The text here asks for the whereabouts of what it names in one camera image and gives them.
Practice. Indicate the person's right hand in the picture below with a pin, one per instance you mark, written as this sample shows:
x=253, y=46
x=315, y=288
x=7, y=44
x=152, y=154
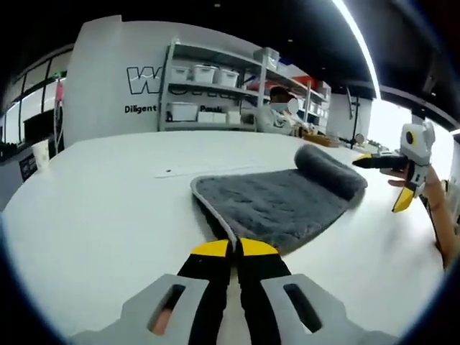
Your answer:
x=397, y=183

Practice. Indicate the white paper cup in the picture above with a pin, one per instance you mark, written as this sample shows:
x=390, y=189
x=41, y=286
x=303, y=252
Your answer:
x=40, y=154

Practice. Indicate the person's left hand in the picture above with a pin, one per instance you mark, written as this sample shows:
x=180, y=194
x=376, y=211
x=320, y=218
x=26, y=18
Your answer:
x=161, y=321

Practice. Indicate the black tripod stand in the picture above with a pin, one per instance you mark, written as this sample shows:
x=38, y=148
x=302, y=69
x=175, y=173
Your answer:
x=354, y=115

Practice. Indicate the black cabinet with sign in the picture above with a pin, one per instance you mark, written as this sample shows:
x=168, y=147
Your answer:
x=28, y=169

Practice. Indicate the large white storage bin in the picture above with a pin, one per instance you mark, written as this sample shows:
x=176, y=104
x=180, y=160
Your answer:
x=183, y=112

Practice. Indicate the grey plush towel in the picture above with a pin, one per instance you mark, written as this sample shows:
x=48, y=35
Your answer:
x=273, y=205

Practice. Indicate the grey metal shelf rack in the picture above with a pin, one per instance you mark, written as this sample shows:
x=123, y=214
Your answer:
x=187, y=86

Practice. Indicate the blue orange shelf rack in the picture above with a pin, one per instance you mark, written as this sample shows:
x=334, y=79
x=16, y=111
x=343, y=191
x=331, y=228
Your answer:
x=309, y=93

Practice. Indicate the flat white box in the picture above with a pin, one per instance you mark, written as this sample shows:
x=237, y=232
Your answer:
x=212, y=117

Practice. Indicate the ceiling light strip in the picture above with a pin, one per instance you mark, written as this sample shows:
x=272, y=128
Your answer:
x=363, y=43

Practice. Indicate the pink cloth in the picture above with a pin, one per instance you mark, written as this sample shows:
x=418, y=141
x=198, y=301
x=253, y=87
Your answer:
x=60, y=92

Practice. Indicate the clear plastic storage box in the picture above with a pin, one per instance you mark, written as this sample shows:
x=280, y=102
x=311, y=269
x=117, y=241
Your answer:
x=266, y=57

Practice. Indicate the small white box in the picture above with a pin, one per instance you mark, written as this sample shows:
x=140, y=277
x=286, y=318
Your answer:
x=233, y=117

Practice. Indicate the wooden box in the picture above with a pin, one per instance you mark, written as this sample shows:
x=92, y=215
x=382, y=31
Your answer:
x=320, y=139

